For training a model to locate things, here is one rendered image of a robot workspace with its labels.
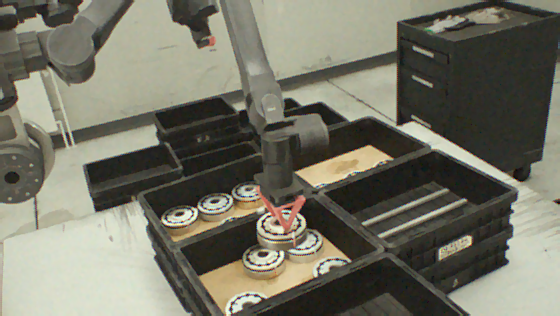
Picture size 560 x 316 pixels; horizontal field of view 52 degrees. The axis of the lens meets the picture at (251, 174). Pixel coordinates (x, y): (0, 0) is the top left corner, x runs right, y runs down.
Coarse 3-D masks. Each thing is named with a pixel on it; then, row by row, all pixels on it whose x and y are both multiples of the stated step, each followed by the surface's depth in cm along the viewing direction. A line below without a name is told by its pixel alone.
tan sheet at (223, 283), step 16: (336, 256) 140; (208, 272) 141; (224, 272) 140; (240, 272) 139; (288, 272) 137; (304, 272) 136; (208, 288) 136; (224, 288) 135; (240, 288) 134; (256, 288) 133; (272, 288) 133; (288, 288) 132; (224, 304) 130
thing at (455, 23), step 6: (450, 18) 283; (456, 18) 281; (462, 18) 279; (438, 24) 277; (444, 24) 275; (450, 24) 274; (456, 24) 275; (462, 24) 275; (426, 30) 276; (432, 30) 272; (438, 30) 273
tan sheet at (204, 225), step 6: (264, 204) 165; (240, 210) 164; (246, 210) 163; (252, 210) 163; (204, 222) 160; (210, 222) 160; (216, 222) 160; (198, 228) 158; (204, 228) 158; (210, 228) 158; (186, 234) 156; (192, 234) 156; (174, 240) 155
